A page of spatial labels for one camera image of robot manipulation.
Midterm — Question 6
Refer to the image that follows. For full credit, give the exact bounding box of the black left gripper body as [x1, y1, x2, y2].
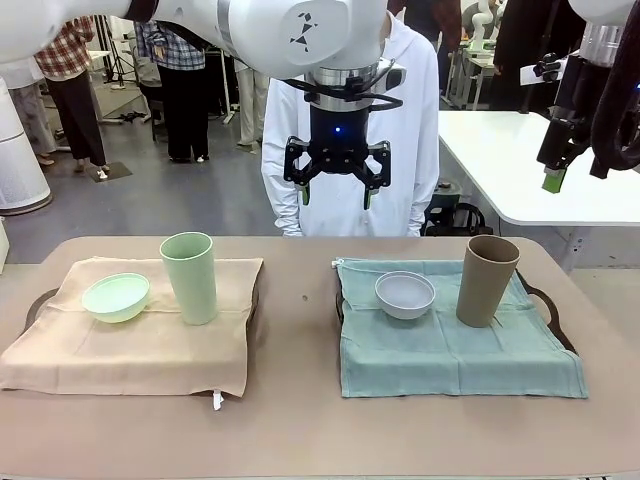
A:
[308, 104, 371, 175]

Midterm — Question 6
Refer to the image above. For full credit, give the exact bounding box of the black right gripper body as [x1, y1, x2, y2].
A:
[532, 52, 601, 132]

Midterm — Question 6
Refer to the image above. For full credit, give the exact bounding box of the pale blue-white bowl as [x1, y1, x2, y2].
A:
[374, 270, 436, 321]

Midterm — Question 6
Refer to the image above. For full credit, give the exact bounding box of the pale green tall cup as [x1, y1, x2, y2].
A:
[159, 231, 219, 326]

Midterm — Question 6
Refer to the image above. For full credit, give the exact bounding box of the brown tall cup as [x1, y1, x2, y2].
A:
[455, 235, 521, 329]

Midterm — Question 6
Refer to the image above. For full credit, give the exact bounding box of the teal cloth mat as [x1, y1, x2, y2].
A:
[332, 257, 590, 400]

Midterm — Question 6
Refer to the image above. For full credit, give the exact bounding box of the pale green bowl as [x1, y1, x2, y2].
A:
[81, 272, 151, 325]

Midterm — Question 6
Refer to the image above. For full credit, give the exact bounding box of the beige cloth mat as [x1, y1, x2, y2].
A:
[0, 256, 265, 412]

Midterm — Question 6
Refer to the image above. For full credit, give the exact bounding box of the white table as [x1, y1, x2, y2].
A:
[438, 110, 640, 274]

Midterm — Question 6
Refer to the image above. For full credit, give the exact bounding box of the person in white hoodie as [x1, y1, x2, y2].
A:
[260, 9, 441, 238]

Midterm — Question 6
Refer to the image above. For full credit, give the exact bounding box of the person in black coat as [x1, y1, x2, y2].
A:
[492, 0, 561, 114]

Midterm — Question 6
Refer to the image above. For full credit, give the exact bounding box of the person in black top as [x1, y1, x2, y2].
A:
[233, 57, 271, 147]

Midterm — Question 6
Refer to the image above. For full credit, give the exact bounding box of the black backpack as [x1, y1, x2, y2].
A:
[423, 182, 487, 237]

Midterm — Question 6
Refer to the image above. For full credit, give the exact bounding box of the person in blue plaid shirt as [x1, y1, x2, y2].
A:
[132, 19, 212, 164]

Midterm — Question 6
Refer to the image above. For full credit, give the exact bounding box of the black floor plate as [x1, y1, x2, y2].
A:
[86, 161, 134, 183]

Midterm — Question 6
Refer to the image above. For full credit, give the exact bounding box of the black tripod stand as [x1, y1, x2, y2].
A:
[101, 14, 135, 92]

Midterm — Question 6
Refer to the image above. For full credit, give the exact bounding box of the person in red plaid shirt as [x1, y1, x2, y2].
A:
[32, 14, 110, 174]

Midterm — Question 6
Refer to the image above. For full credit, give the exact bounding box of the black corrugated cable hose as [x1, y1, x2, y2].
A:
[588, 0, 640, 180]

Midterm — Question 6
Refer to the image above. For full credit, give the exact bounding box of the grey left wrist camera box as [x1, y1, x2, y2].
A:
[373, 58, 407, 97]

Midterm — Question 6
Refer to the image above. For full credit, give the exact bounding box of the dark brown handled tray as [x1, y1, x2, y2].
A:
[333, 272, 580, 357]
[23, 259, 265, 331]

